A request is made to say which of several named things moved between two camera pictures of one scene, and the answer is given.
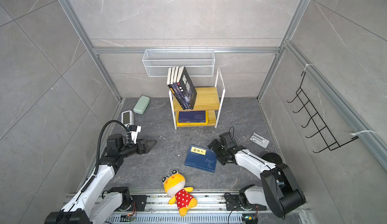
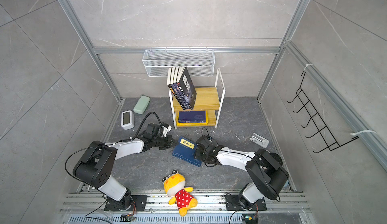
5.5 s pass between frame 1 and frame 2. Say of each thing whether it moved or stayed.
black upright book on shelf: stayed
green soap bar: stayed
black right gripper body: moved
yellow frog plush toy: stayed
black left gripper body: moved
